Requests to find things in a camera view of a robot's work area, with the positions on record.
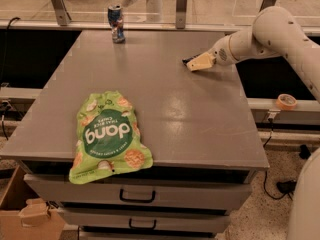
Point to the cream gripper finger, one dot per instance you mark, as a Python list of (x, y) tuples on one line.
[(201, 62)]

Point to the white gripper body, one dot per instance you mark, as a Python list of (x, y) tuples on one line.
[(220, 53)]

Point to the dark blue rxbar wrapper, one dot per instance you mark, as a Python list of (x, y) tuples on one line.
[(187, 60)]

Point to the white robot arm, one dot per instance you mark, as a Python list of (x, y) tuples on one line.
[(274, 33)]

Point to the green rice chip bag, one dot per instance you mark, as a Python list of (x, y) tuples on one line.
[(108, 139)]

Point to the orange tape roll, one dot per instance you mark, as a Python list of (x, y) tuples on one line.
[(286, 102)]

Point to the grey drawer cabinet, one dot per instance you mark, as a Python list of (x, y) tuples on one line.
[(198, 126)]

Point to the crushed blue soda can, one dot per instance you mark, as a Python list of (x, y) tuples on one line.
[(115, 19)]

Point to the cardboard box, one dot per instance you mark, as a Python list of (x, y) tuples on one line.
[(26, 216)]

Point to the middle metal bracket post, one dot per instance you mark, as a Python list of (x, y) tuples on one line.
[(181, 8)]

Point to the left metal bracket post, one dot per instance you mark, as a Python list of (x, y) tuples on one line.
[(62, 16)]

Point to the black power adapter with cable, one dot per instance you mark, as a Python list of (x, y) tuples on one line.
[(286, 188)]

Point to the top drawer black handle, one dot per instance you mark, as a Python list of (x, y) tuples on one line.
[(137, 197)]

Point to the drawer black handle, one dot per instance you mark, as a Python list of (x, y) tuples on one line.
[(137, 197), (142, 224)]

